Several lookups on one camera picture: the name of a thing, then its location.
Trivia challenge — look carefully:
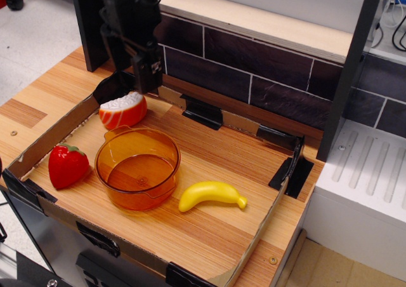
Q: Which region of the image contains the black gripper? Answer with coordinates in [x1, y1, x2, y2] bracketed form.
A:
[100, 0, 162, 94]

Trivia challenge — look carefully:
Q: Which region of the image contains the salmon sushi toy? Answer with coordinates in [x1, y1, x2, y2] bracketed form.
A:
[98, 92, 147, 130]

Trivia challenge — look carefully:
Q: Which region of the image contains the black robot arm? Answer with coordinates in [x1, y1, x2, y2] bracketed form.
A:
[100, 0, 162, 94]

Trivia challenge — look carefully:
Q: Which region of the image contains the cardboard fence with black tape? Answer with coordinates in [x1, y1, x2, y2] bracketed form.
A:
[1, 71, 317, 286]

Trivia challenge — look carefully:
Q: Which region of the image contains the orange transparent plastic pot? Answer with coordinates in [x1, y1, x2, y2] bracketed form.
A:
[95, 126, 181, 211]

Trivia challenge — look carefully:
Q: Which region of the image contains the red toy strawberry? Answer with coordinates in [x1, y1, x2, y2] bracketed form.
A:
[48, 143, 89, 189]

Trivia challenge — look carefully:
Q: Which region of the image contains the yellow toy banana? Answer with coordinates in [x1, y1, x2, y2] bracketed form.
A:
[178, 181, 247, 212]

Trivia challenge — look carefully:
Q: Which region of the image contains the black caster wheel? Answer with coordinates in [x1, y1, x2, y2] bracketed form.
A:
[6, 0, 24, 11]

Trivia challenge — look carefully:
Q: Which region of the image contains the white toy sink drainboard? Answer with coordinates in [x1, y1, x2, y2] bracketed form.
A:
[304, 121, 405, 280]

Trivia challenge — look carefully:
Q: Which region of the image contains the dark shelf frame with tiles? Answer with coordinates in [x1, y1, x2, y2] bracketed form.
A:
[73, 0, 405, 160]

